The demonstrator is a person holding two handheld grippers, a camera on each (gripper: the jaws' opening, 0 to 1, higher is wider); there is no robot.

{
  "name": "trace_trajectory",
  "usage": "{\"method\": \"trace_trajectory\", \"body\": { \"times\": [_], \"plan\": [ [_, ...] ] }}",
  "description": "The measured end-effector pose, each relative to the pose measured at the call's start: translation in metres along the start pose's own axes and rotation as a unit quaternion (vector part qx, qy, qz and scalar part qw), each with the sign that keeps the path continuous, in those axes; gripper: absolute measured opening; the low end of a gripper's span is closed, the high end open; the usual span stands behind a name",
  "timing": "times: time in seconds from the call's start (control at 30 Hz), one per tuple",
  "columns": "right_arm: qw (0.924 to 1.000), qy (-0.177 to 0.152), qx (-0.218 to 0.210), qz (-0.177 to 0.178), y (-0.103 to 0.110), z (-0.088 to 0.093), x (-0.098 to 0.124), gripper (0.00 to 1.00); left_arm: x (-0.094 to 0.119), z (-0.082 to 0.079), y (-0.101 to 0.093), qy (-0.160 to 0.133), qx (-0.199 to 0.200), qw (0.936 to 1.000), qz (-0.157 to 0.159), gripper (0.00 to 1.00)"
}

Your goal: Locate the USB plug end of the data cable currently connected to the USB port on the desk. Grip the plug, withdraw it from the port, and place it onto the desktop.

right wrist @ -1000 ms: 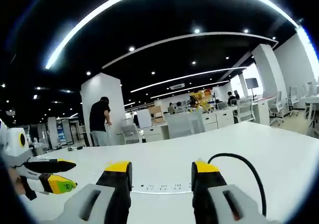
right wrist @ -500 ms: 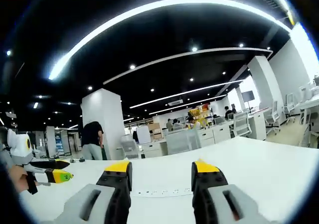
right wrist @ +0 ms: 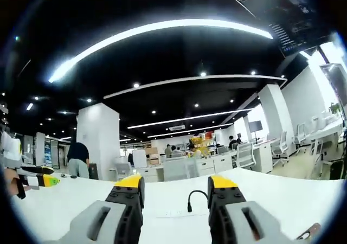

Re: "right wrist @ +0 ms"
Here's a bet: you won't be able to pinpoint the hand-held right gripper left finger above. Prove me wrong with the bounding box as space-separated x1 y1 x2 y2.
58 174 145 244

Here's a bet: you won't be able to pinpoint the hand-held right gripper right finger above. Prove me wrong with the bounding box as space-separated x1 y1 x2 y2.
207 175 297 244

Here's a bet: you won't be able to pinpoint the black data cable USB plug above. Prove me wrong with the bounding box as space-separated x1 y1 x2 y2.
186 190 210 213

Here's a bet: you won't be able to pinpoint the white desk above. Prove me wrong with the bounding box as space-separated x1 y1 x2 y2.
10 167 345 244

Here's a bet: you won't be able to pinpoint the grey desk partition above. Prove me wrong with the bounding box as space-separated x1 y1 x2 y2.
163 157 198 182

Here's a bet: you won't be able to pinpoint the person's left hand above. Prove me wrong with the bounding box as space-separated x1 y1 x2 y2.
4 169 22 197

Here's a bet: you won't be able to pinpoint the white mesh office chair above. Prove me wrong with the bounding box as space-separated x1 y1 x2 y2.
271 131 290 168
235 142 257 171
113 159 133 182
292 123 307 147

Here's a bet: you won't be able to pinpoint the white boxy appliance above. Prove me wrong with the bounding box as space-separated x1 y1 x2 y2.
131 149 148 169

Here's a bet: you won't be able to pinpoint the brown cardboard boxes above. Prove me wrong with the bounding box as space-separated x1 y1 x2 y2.
145 146 159 166

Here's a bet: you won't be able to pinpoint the yellow rack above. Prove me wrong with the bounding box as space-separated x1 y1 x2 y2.
189 136 210 158

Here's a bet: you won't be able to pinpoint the black screen on stand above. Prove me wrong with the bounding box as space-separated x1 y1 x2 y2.
248 120 264 139

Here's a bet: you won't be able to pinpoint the black tripod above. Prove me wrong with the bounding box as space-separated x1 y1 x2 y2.
336 127 347 179

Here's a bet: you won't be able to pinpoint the green potted plant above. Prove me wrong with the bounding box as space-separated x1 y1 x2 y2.
328 102 342 115

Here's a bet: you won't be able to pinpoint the long curved ceiling light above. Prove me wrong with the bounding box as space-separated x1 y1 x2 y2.
48 18 274 84

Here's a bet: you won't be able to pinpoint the large dark overhead monitor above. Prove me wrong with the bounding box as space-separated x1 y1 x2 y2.
235 0 335 57

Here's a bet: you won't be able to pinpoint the dark monitor with grey frame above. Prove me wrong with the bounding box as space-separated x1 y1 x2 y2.
319 62 347 107

